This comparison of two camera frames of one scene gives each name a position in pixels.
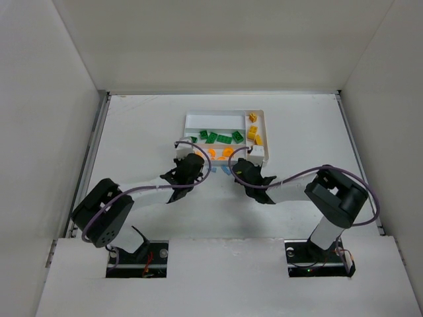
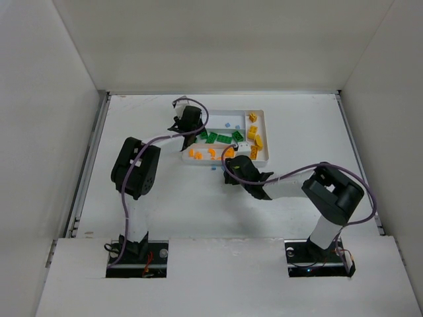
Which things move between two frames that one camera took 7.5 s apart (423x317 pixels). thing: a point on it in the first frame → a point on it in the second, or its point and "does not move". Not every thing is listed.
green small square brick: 203,135 does not move
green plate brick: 223,139 does not move
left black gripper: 190,162 → 186,131
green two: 211,138 does not move
